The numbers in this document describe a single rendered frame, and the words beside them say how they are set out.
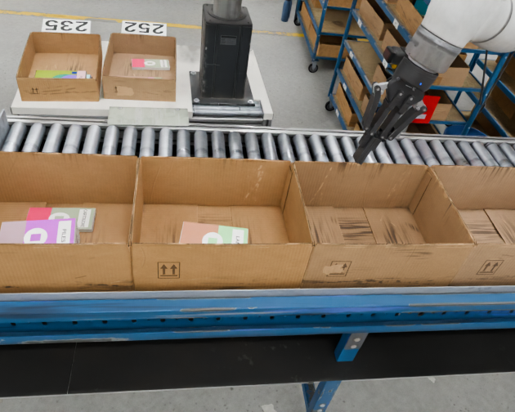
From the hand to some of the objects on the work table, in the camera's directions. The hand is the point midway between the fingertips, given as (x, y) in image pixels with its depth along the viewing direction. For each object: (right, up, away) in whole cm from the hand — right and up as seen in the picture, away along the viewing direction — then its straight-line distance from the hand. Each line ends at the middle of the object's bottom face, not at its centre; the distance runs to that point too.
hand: (365, 147), depth 101 cm
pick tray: (-102, +41, +92) cm, 144 cm away
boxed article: (-70, +49, +106) cm, 136 cm away
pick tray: (-73, +43, +100) cm, 131 cm away
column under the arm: (-39, +38, +100) cm, 114 cm away
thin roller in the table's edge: (-36, +27, +92) cm, 102 cm away
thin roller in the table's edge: (-35, +25, +91) cm, 100 cm away
